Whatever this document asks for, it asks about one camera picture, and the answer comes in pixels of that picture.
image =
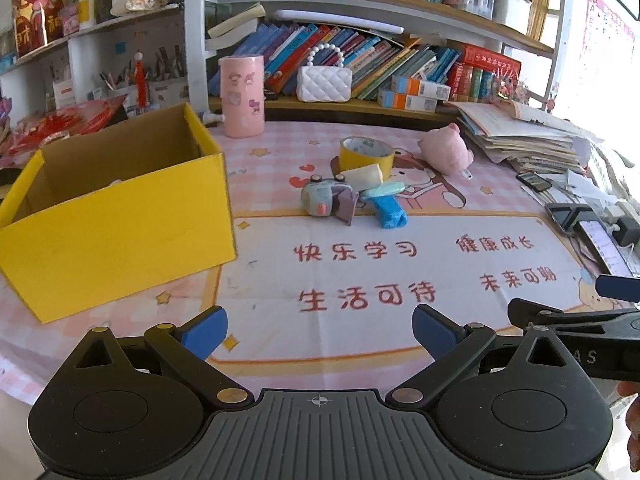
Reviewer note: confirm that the red tassel ornament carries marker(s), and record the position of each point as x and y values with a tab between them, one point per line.
141	82

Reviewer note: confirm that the pink checked printed tablecloth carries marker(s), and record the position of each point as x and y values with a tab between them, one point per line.
350	270

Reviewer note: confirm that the person's right hand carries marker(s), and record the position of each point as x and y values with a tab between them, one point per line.
635	425

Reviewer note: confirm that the yellow cardboard box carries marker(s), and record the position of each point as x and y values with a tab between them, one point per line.
125	250

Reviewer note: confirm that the red printed paper sheets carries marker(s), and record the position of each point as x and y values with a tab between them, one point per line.
75	117

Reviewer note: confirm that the pale pink pig plush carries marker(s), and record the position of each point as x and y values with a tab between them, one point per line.
445	147

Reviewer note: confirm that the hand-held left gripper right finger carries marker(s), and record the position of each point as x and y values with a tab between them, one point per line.
435	332

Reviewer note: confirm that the small white tape roll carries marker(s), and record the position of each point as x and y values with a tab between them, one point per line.
57	136

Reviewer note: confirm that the stack of papers and booklets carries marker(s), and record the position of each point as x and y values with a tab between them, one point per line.
515	135

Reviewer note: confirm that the black smartphone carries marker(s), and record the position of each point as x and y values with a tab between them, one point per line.
562	215

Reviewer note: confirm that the smartphone with lit screen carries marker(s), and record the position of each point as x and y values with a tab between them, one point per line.
605	247

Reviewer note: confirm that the row of small thick books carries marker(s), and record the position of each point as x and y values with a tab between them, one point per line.
470	84

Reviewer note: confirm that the row of leaning books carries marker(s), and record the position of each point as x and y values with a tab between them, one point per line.
380	55

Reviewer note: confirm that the small pink box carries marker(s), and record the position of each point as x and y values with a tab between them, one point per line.
70	20

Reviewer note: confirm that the cream white foam block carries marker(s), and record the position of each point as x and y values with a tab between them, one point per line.
364	175

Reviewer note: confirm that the white power adapter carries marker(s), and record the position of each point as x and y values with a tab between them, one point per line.
622	210

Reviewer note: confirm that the blue squishy toy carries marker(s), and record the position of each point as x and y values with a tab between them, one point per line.
390	212

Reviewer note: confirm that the yellow folders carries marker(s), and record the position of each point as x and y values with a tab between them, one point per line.
539	5

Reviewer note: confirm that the red gold doll decoration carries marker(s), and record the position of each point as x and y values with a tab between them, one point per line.
37	20

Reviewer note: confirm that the pink cylinder container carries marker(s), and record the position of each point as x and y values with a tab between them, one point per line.
241	100

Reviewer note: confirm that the grey green toy gadget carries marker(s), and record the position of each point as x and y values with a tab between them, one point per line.
320	200

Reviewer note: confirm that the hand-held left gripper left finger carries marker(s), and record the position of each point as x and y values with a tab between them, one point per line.
205	332

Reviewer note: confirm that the yellow tape roll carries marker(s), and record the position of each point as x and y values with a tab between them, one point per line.
350	157

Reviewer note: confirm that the folded white booklets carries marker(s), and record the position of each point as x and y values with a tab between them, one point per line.
235	25

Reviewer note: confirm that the white wooden bookshelf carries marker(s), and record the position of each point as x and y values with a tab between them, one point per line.
195	50

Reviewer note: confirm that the small black flat device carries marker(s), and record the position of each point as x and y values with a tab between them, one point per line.
534	181

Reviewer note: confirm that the grey holders with pencils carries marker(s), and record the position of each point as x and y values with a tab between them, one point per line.
165	80

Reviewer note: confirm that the thick red dictionary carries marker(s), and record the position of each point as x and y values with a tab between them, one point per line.
487	60

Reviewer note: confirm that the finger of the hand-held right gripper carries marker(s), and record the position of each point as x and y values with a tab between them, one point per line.
620	287
590	319

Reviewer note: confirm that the colourful figurine decoration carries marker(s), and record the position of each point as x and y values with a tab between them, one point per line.
511	87

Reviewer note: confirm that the small white red box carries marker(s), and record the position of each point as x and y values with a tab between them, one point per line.
64	94

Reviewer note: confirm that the long white tube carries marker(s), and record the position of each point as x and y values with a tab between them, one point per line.
340	21

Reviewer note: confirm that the loose white papers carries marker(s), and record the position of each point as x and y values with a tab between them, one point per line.
600	175

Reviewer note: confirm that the white jar yellow label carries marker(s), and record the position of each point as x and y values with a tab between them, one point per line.
87	10

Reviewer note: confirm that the pink wall poster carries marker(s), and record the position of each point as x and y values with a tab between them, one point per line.
610	25

